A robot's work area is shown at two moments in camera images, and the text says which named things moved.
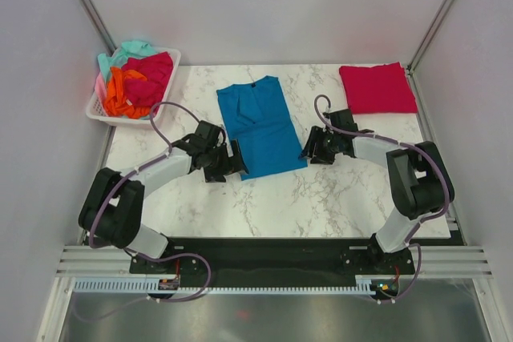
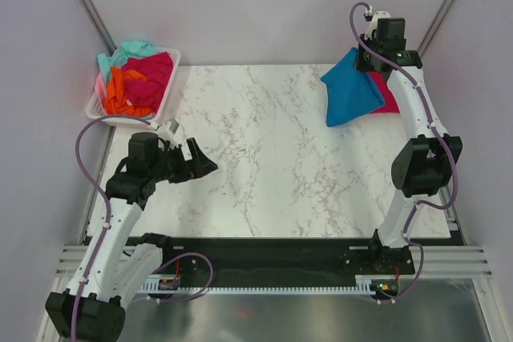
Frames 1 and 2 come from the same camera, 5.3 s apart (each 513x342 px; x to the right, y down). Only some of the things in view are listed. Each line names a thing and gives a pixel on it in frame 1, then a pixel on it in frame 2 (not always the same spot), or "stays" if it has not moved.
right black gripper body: x=325 y=150 → x=364 y=60
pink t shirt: x=100 y=89 stays
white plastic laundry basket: x=96 y=109 stays
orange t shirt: x=115 y=102 stays
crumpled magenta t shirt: x=149 y=92 stays
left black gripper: x=232 y=164 → x=197 y=166
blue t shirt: x=260 y=118 → x=349 y=92
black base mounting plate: x=276 y=258 stays
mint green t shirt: x=128 y=50 stays
